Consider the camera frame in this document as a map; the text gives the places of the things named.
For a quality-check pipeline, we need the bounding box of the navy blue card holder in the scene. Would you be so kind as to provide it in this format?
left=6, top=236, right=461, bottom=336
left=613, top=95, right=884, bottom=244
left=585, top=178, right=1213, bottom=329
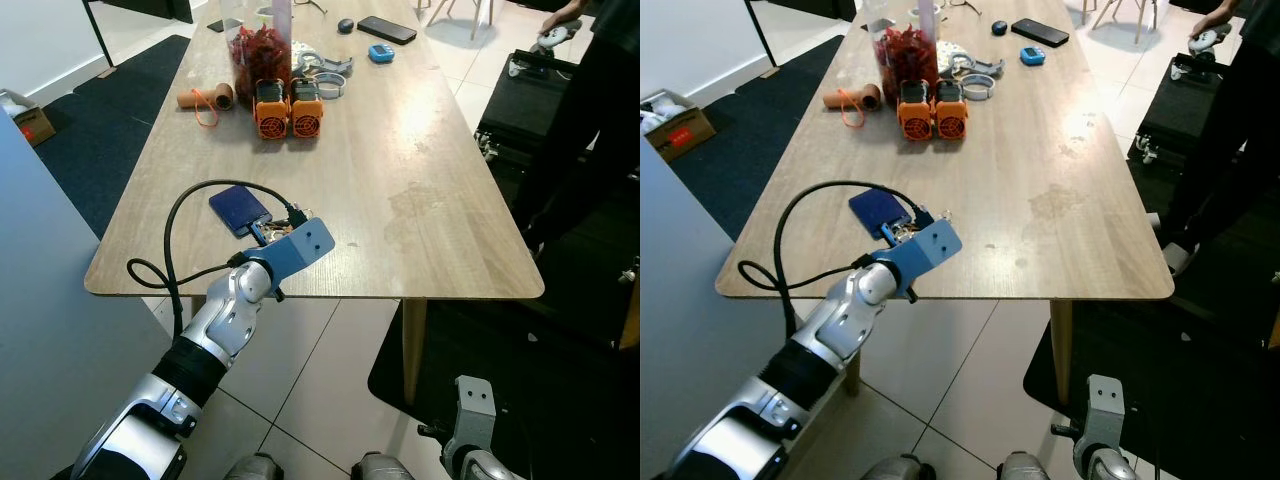
left=849, top=188, right=913, bottom=242
left=209, top=185, right=273, bottom=239

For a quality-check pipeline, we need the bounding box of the grey robot right leg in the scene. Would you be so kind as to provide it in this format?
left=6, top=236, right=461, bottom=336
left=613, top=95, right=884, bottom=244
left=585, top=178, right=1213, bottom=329
left=350, top=452, right=417, bottom=480
left=995, top=452, right=1063, bottom=480

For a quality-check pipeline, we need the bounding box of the brown cardboard roll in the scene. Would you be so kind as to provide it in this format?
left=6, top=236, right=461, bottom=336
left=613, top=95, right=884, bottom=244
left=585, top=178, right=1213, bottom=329
left=177, top=83, right=236, bottom=112
left=823, top=84, right=884, bottom=112

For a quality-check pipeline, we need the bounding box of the clear jar with red contents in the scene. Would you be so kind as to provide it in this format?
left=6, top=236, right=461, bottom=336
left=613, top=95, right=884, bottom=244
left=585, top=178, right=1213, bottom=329
left=878, top=0, right=943, bottom=101
left=228, top=0, right=294, bottom=101

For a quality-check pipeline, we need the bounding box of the grey plastic part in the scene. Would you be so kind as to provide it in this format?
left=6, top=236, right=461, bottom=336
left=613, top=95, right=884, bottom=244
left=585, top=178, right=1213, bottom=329
left=298, top=50, right=355, bottom=83
left=948, top=52, right=1005, bottom=85

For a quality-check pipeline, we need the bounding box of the black smartphone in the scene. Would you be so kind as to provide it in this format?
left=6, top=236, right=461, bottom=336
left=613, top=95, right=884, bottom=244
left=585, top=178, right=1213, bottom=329
left=1010, top=17, right=1072, bottom=49
left=357, top=15, right=419, bottom=47

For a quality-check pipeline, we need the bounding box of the black metal stand pole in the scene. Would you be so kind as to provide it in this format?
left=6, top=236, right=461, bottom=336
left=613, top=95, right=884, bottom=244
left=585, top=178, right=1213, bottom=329
left=743, top=0, right=779, bottom=69
left=82, top=0, right=115, bottom=69

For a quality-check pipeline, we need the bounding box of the cardboard box with red label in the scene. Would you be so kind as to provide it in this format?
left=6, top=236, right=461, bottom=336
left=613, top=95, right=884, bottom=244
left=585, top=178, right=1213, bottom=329
left=642, top=90, right=717, bottom=163
left=0, top=88, right=57, bottom=149

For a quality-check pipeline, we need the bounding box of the black equipment case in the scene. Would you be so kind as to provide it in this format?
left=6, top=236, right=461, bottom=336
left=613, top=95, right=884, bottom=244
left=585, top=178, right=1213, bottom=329
left=1128, top=60, right=1246, bottom=169
left=476, top=48, right=593, bottom=166

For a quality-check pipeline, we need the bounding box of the person in black clothes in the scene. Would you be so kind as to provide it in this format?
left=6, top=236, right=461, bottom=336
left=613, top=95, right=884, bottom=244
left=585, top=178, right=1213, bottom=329
left=508, top=0, right=640, bottom=256
left=1150, top=0, right=1280, bottom=279

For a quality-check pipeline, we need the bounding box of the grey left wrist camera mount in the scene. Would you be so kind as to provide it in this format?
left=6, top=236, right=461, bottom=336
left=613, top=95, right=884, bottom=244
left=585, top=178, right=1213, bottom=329
left=885, top=220, right=964, bottom=278
left=262, top=215, right=337, bottom=271

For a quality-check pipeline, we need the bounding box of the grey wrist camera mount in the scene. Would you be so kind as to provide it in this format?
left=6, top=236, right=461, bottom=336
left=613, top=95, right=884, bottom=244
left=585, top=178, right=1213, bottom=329
left=262, top=215, right=337, bottom=271
left=1085, top=374, right=1129, bottom=453
left=885, top=220, right=964, bottom=278
left=455, top=375, right=498, bottom=453

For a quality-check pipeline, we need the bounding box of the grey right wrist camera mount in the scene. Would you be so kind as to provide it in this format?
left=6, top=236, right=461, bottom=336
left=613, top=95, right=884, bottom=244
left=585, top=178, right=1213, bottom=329
left=455, top=375, right=498, bottom=453
left=1085, top=374, right=1129, bottom=453

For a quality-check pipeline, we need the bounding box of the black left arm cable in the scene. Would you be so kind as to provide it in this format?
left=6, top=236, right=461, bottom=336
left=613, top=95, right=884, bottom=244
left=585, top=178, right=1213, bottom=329
left=127, top=180, right=306, bottom=343
left=737, top=180, right=938, bottom=339

